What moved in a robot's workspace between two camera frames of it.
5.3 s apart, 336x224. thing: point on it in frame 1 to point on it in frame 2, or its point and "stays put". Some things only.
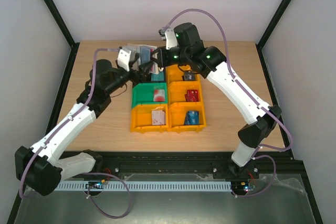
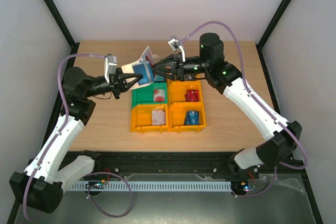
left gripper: [135, 78] to [118, 82]
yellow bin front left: [141, 118] stays put
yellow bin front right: [176, 112] stays put
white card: [158, 117] stays put
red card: [191, 95] stays put
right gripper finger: [157, 50] to [171, 59]
